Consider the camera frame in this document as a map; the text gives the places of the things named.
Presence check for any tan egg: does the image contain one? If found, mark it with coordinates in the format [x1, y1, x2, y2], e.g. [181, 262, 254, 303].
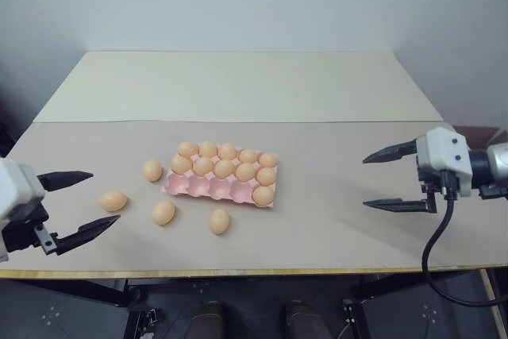
[258, 152, 279, 169]
[255, 167, 278, 187]
[217, 142, 238, 160]
[142, 160, 164, 183]
[234, 161, 258, 182]
[151, 200, 177, 226]
[238, 148, 261, 165]
[252, 185, 275, 208]
[98, 190, 129, 213]
[177, 141, 200, 159]
[209, 208, 231, 236]
[213, 159, 236, 180]
[198, 140, 219, 159]
[170, 155, 194, 175]
[192, 156, 215, 177]

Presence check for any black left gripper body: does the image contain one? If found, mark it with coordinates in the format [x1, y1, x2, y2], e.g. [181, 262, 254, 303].
[1, 202, 60, 256]

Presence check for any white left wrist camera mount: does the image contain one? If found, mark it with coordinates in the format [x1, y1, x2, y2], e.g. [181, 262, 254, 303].
[0, 157, 48, 264]

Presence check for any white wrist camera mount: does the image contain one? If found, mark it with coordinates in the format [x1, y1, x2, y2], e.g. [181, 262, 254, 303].
[0, 157, 48, 264]
[414, 126, 474, 198]

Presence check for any light wooden strip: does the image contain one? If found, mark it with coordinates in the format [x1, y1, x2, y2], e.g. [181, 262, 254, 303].
[477, 268, 508, 339]

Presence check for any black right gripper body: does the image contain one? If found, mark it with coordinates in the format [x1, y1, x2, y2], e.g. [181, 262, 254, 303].
[415, 154, 452, 214]

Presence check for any pink egg tray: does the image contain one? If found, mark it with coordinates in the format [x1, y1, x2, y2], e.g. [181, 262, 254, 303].
[161, 151, 281, 210]

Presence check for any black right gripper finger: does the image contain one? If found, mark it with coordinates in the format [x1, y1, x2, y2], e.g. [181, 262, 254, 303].
[362, 197, 429, 214]
[361, 139, 419, 164]

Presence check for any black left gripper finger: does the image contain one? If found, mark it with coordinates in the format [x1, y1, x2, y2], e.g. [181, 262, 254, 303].
[55, 214, 121, 256]
[37, 170, 94, 193]

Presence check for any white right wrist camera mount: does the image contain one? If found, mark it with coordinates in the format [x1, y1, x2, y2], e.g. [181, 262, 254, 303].
[414, 126, 474, 198]

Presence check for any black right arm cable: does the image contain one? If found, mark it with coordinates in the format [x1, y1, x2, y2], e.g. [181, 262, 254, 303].
[421, 170, 508, 309]

